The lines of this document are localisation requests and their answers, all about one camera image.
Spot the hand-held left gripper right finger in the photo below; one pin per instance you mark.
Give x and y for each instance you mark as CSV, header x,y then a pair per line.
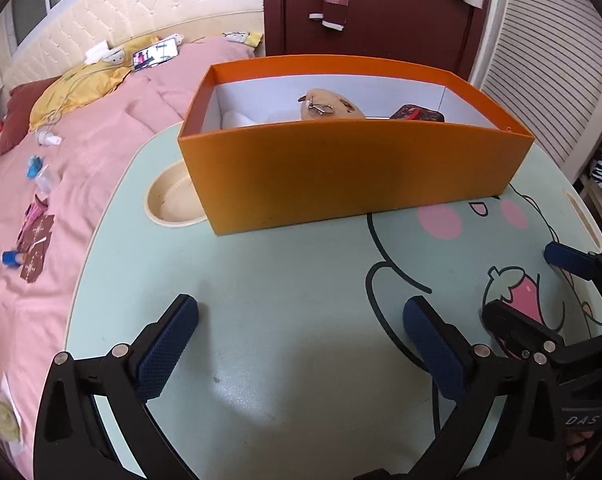
x,y
433,350

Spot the dark red pillow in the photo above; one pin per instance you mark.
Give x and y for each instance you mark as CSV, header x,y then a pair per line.
x,y
21,105

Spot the window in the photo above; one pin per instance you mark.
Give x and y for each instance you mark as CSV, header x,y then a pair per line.
x,y
28,15

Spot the clear tape roll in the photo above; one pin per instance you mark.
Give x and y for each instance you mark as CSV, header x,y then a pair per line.
x,y
48,180

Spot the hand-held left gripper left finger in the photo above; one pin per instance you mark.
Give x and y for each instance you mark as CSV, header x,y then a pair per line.
x,y
168,350

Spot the blue toy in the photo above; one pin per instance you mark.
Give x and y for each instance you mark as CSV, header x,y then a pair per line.
x,y
36,167

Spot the white small stick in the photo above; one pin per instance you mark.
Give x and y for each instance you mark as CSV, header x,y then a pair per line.
x,y
38,242

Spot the yellow white patterned cloth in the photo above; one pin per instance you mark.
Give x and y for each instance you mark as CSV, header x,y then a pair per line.
x,y
242,40

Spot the white slatted panel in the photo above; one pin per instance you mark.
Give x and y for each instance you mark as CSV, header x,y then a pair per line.
x,y
546,60

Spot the dark red wooden door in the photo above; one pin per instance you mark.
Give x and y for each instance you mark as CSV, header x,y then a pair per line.
x,y
391,25

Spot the yellow pillow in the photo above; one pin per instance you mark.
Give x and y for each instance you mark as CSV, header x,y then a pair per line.
x,y
76,90

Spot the cream tufted headboard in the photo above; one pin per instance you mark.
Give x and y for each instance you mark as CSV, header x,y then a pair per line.
x,y
156,0

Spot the white cat-face gadget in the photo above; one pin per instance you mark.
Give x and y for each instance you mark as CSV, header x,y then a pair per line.
x,y
115,56

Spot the person's right hand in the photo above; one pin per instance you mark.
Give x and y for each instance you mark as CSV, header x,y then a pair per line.
x,y
586,452

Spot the blue tube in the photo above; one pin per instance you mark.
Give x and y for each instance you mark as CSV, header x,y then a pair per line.
x,y
12,259

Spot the white charger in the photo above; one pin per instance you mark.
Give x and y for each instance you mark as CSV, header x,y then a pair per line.
x,y
97,53

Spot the black stone box red symbol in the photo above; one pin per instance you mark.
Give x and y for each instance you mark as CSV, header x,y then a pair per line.
x,y
416,112

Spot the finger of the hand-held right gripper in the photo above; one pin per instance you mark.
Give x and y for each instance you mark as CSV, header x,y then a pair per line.
x,y
511,320
571,260

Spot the white plastic bag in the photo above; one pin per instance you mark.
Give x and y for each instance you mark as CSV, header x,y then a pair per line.
x,y
238,120

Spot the smartphone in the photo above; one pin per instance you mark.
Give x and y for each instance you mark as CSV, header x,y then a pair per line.
x,y
156,54

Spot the orange cardboard box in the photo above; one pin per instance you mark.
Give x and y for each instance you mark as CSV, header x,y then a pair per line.
x,y
331,175

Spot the green cartoon desktop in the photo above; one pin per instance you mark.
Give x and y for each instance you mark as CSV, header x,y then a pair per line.
x,y
281,285

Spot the green circle packet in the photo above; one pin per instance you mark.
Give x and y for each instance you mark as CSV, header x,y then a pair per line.
x,y
1,417

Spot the brown plush toy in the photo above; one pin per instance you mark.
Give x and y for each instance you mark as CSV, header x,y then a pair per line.
x,y
341,107

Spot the pink bed sheet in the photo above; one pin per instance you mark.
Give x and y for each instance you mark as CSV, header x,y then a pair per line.
x,y
106,125

